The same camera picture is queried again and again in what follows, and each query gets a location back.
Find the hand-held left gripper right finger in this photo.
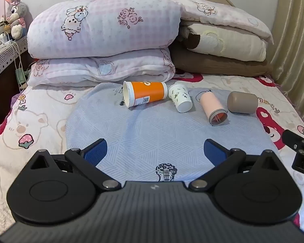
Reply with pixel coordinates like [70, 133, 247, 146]
[189, 139, 282, 191]

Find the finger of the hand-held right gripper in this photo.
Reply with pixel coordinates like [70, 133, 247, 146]
[281, 130, 304, 152]

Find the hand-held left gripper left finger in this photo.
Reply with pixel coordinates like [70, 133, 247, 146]
[27, 139, 122, 191]

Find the pink plastic cup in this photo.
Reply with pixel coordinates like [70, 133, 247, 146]
[201, 90, 229, 127]

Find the taupe plastic cup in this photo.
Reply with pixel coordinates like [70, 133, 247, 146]
[227, 91, 258, 114]

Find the white patterned paper cup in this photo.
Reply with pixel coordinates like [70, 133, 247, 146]
[168, 83, 193, 113]

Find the orange paper cup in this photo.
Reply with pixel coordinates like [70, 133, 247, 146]
[123, 81, 168, 109]

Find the grey-blue patterned mat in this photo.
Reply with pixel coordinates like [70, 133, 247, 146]
[65, 82, 282, 183]

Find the pink heart print blanket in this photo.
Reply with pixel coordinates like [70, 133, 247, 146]
[27, 48, 177, 87]

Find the brown folded blanket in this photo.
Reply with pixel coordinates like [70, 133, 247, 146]
[169, 41, 274, 77]

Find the beige curtain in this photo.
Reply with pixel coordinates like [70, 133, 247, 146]
[268, 0, 304, 123]

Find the green face mask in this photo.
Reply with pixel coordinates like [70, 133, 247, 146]
[15, 67, 26, 90]

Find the dark wooden nightstand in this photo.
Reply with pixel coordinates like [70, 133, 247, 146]
[0, 53, 32, 137]

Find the cream folded blanket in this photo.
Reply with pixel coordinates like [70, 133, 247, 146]
[179, 21, 267, 62]

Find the large pink checkered pillow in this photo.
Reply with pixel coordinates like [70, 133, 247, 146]
[27, 0, 183, 59]

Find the patterned nightstand cloth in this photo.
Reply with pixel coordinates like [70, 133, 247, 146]
[0, 35, 29, 81]

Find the pink floral pillow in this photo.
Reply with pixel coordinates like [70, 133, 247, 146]
[162, 0, 274, 44]

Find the grey rabbit plush toy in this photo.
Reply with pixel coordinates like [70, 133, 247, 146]
[4, 0, 29, 39]

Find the white charging cable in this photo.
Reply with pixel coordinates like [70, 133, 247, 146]
[5, 32, 24, 69]

